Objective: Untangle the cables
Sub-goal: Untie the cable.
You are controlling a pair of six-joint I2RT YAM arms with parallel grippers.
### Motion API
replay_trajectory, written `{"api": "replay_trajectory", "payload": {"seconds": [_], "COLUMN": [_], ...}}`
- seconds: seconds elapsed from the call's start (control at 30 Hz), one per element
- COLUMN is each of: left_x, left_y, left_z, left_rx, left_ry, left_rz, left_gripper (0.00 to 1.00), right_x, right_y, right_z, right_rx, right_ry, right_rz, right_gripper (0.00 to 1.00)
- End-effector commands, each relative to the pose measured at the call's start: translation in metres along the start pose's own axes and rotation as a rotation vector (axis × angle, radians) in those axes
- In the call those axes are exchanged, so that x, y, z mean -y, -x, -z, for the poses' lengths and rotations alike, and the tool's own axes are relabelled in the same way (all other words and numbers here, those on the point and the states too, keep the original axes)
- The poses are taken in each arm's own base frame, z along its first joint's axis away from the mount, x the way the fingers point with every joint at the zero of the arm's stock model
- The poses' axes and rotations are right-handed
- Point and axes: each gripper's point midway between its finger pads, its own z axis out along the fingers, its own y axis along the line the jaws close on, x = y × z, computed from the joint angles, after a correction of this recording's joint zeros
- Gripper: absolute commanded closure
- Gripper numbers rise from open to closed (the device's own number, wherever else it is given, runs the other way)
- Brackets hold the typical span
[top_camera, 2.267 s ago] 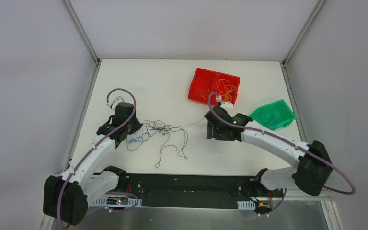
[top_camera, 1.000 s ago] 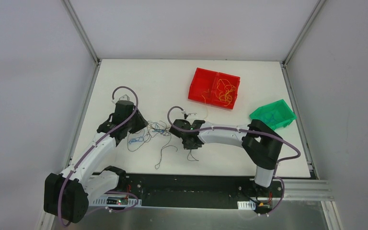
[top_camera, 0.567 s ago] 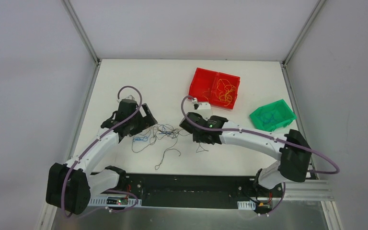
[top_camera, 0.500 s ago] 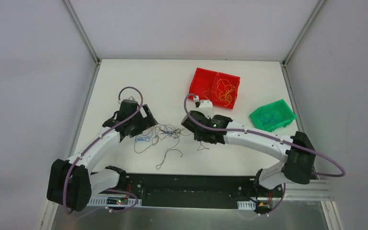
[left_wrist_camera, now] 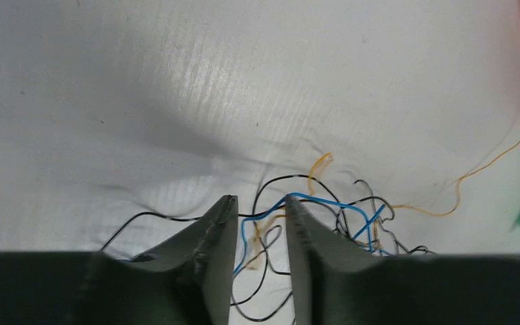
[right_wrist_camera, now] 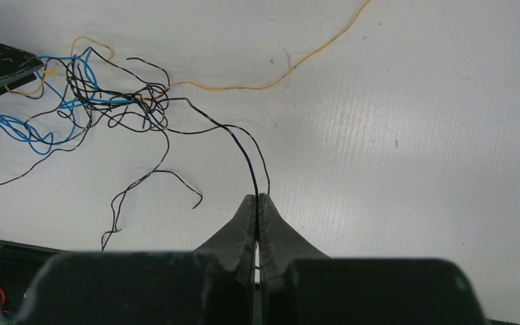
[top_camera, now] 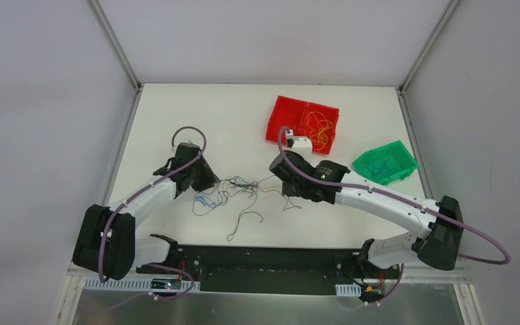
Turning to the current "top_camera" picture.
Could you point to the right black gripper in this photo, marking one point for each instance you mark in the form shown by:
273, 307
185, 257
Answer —
288, 178

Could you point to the left red bin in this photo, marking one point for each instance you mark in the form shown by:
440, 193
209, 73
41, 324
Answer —
287, 112

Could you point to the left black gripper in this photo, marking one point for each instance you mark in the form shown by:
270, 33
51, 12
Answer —
207, 175

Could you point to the red bin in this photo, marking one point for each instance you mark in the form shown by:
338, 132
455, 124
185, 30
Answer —
320, 124
287, 112

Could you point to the right red bin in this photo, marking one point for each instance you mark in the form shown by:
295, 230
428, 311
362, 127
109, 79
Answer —
320, 124

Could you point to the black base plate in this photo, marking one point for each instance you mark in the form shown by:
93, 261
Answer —
281, 271

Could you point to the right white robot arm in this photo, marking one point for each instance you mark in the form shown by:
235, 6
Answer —
428, 238

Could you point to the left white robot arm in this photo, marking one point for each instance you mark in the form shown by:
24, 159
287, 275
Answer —
107, 242

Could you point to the green plastic bin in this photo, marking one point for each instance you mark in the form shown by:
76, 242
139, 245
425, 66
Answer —
385, 164

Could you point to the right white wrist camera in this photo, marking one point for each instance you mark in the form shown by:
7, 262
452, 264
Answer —
300, 144

